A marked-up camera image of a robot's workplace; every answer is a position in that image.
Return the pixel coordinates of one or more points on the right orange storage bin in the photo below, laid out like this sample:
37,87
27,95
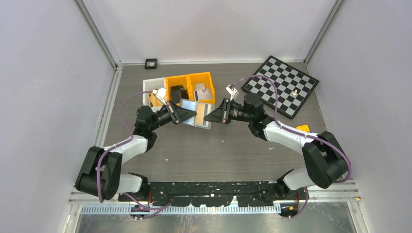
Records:
203,77

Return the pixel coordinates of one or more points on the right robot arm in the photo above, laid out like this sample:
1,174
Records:
324,159

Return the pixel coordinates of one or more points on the cards in orange bin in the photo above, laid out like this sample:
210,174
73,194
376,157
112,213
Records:
201,92

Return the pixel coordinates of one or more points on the small black square device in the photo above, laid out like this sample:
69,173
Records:
151,63

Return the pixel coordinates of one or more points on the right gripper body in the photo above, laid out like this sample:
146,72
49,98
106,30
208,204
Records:
227,118

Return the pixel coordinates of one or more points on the clear plastic card holder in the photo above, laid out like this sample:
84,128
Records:
191,105

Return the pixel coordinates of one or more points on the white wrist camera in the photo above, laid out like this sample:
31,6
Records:
232,91
161,94

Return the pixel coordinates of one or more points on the middle orange storage bin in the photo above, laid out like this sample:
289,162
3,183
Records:
179,80

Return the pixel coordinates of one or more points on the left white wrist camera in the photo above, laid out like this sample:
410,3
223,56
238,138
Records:
161,94

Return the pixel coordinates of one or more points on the black box in bin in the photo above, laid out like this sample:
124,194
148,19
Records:
178,92

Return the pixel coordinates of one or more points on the black white chessboard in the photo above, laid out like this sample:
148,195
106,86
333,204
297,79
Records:
286,79

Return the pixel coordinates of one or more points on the orange storage bin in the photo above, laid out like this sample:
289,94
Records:
179,80
203,77

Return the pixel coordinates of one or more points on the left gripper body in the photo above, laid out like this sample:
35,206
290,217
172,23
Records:
170,110

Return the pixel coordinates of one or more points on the white storage bin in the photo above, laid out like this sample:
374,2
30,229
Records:
148,86

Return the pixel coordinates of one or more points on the wooden pieces in bin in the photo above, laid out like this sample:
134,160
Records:
154,101

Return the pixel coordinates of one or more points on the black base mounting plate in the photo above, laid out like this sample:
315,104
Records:
214,194

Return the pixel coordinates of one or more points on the tan credit card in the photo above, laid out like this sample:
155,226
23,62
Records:
202,110

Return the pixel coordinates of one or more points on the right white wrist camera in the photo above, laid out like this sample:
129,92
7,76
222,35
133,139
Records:
232,91

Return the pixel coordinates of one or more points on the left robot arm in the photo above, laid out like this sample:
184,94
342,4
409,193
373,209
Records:
100,174

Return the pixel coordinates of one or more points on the yellow blue toy car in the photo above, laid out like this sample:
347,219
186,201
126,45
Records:
304,128

